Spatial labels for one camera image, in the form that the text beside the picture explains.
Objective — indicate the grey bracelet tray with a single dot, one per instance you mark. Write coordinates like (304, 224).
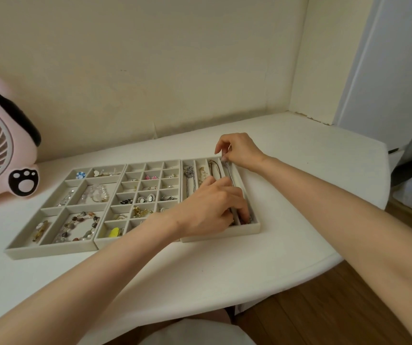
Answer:
(19, 253)

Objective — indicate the white door panel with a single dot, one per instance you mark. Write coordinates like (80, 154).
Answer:
(389, 68)

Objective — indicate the yellow enamel earring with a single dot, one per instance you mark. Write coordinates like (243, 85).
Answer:
(112, 234)
(118, 231)

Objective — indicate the person's right hand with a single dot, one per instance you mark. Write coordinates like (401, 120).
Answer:
(243, 150)

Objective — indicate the gold chunky hoop earring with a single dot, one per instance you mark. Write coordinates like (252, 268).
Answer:
(141, 211)

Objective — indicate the pink animal-shaped desk fan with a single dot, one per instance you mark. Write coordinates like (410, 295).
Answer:
(1, 147)

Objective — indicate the black bow earrings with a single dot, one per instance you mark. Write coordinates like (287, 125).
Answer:
(127, 202)

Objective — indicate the person's left hand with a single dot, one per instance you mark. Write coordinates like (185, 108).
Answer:
(206, 208)

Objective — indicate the rhinestone bow brooch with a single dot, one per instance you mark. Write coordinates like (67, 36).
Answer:
(112, 172)

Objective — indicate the grey earring grid tray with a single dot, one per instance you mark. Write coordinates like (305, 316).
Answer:
(153, 162)

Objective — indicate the grey necklace tray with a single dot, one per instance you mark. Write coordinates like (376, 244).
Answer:
(227, 235)

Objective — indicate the person's right forearm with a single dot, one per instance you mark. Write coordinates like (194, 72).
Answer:
(364, 226)

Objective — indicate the oval cameo earring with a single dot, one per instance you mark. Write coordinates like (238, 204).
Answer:
(151, 198)
(141, 200)

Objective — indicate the white table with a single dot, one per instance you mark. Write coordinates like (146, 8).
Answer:
(227, 262)

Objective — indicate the silver snake earring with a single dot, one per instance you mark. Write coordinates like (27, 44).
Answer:
(168, 198)

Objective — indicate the person's left forearm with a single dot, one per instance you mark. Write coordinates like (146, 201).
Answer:
(76, 291)

